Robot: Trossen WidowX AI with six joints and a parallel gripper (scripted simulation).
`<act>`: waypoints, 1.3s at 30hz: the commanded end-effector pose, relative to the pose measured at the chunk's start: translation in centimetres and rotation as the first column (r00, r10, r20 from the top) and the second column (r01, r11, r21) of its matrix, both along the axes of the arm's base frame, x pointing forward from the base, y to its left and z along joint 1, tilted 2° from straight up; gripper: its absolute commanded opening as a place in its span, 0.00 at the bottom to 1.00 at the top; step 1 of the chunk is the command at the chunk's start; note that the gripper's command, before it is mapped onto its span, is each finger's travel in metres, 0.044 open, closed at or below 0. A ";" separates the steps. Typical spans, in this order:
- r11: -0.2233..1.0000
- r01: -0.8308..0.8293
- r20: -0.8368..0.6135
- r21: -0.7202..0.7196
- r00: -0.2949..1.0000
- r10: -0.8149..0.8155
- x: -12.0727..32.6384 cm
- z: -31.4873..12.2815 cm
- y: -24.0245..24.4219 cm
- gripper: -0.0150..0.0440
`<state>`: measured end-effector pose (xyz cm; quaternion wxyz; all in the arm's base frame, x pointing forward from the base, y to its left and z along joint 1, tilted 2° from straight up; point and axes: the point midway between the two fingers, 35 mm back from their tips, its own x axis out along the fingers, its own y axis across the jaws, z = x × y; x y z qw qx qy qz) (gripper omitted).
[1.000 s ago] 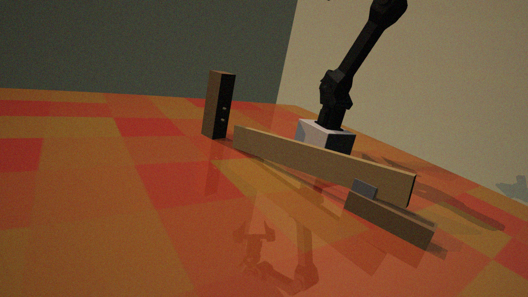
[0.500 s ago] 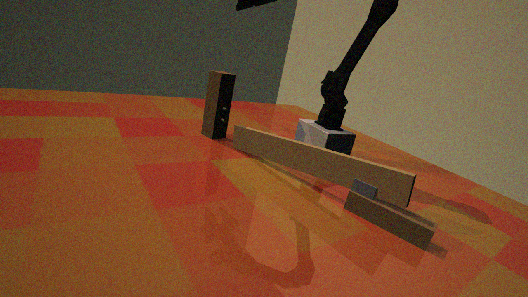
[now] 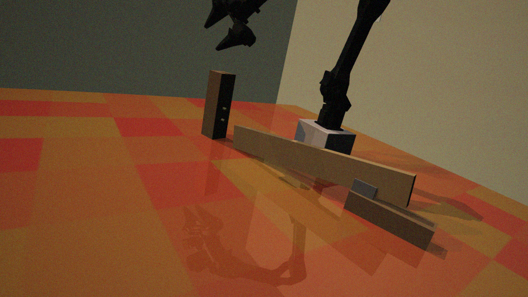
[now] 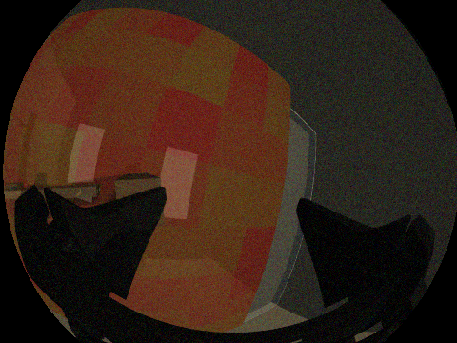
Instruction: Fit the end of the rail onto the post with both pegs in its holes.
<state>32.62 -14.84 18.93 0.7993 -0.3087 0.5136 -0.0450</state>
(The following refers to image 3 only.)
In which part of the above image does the long brown wooden rail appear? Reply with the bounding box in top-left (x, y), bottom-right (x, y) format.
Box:
top-left (232, 125), bottom-right (416, 208)

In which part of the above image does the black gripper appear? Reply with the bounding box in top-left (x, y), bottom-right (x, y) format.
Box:
top-left (204, 0), bottom-right (261, 51)

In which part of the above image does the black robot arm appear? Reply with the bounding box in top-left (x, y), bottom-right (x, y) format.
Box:
top-left (214, 0), bottom-right (390, 131)

